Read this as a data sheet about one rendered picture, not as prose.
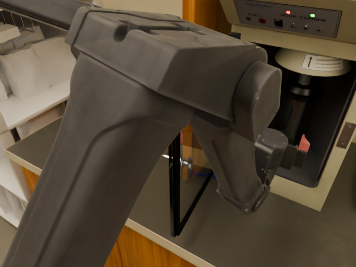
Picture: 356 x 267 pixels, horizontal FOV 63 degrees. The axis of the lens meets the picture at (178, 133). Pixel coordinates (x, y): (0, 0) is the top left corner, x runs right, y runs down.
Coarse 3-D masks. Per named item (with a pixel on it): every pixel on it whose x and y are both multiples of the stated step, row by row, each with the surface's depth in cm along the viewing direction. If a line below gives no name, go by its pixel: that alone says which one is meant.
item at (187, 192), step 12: (192, 132) 59; (180, 144) 55; (192, 144) 61; (180, 156) 56; (192, 156) 63; (204, 156) 73; (180, 168) 58; (192, 168) 66; (204, 168) 76; (180, 180) 60; (192, 180) 68; (204, 180) 79; (180, 192) 62; (192, 192) 71; (180, 204) 65; (180, 216) 67
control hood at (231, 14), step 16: (224, 0) 57; (256, 0) 53; (272, 0) 51; (288, 0) 49; (304, 0) 48; (320, 0) 46; (336, 0) 45; (352, 0) 44; (352, 16) 47; (288, 32) 59; (352, 32) 51
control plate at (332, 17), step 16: (240, 0) 55; (240, 16) 60; (256, 16) 58; (272, 16) 56; (288, 16) 54; (304, 16) 52; (320, 16) 50; (336, 16) 49; (304, 32) 57; (320, 32) 55; (336, 32) 53
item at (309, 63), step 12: (276, 60) 71; (288, 60) 67; (300, 60) 65; (312, 60) 64; (324, 60) 63; (336, 60) 64; (348, 60) 66; (300, 72) 66; (312, 72) 65; (324, 72) 64; (336, 72) 64
